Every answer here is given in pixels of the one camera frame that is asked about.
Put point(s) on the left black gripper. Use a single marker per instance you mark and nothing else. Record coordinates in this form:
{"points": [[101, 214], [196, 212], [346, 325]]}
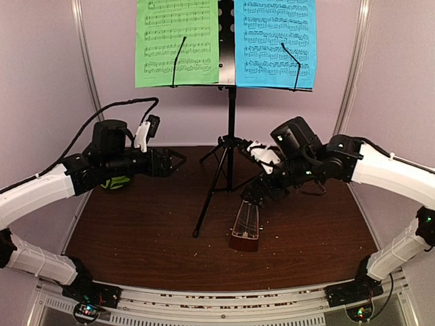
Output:
{"points": [[164, 170]]}

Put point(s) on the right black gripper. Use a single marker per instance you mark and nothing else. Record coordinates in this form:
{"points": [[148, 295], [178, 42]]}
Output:
{"points": [[274, 192]]}

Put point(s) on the brown wooden metronome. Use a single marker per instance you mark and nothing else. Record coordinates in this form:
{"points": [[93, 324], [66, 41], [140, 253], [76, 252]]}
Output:
{"points": [[246, 229]]}

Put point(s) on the green sheet music page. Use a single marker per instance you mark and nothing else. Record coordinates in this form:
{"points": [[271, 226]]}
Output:
{"points": [[177, 43]]}

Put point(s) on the blue sheet music page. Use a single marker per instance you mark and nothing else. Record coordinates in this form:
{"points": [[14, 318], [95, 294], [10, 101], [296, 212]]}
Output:
{"points": [[275, 44]]}

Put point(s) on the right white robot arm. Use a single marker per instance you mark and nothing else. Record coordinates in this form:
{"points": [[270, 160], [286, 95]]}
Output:
{"points": [[300, 157]]}

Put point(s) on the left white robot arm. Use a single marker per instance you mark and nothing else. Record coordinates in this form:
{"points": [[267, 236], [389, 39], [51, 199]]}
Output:
{"points": [[114, 151]]}

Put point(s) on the green saucer plate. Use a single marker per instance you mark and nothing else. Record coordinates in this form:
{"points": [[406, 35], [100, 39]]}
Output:
{"points": [[115, 183]]}

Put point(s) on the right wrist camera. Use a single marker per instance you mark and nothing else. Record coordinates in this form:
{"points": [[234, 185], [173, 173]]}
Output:
{"points": [[263, 155]]}

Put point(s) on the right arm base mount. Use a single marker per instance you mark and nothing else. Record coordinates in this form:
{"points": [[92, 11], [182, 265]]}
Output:
{"points": [[356, 298]]}

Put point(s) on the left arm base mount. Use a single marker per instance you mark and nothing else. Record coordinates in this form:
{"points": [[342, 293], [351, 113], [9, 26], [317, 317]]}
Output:
{"points": [[92, 301]]}

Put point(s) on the left aluminium corner post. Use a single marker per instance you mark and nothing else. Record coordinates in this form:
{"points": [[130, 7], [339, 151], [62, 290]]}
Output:
{"points": [[76, 6]]}

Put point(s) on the aluminium corner post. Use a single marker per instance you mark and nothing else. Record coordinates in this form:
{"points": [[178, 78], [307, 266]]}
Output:
{"points": [[355, 67], [76, 6]]}

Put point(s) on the aluminium front rail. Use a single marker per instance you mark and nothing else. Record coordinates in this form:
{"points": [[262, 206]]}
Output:
{"points": [[292, 306]]}

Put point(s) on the right aluminium corner post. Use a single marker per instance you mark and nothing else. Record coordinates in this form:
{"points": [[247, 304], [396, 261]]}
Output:
{"points": [[355, 67]]}

